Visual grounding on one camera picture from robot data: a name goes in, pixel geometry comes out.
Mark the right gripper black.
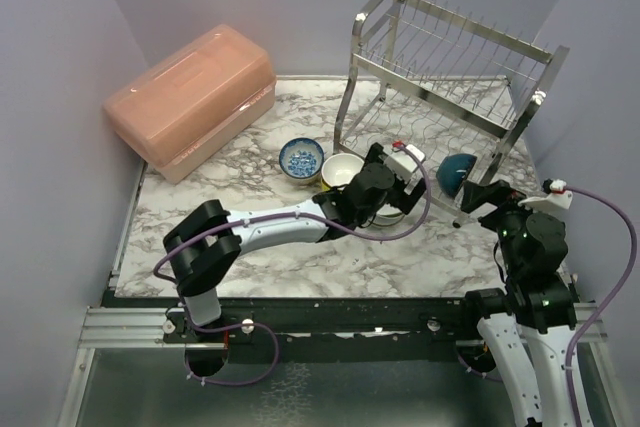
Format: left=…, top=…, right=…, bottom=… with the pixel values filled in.
left=461, top=177, right=554, bottom=274

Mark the white grey bottom bowl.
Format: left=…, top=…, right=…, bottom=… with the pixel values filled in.
left=372, top=205, right=404, bottom=227

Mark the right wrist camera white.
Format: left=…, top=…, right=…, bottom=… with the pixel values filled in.
left=518, top=179, right=573, bottom=213

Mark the dark teal beige bowl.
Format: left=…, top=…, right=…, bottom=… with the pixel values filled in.
left=436, top=153, right=477, bottom=198

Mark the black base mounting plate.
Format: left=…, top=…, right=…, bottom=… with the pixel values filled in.
left=101, top=290, right=493, bottom=374

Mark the blue white patterned bowl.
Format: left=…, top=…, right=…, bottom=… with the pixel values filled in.
left=278, top=137, right=325, bottom=185

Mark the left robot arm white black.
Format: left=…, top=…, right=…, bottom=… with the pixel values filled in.
left=157, top=142, right=430, bottom=342

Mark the stainless steel dish rack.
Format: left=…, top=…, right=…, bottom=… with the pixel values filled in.
left=332, top=0, right=571, bottom=228

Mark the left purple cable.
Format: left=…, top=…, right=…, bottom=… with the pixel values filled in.
left=153, top=161, right=432, bottom=387

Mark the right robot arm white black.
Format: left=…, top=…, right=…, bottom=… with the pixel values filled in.
left=459, top=180, right=584, bottom=426

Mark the pink plastic storage box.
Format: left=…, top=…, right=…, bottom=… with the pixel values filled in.
left=103, top=25, right=276, bottom=184

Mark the white orange bowl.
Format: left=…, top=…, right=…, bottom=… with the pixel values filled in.
left=321, top=153, right=364, bottom=191

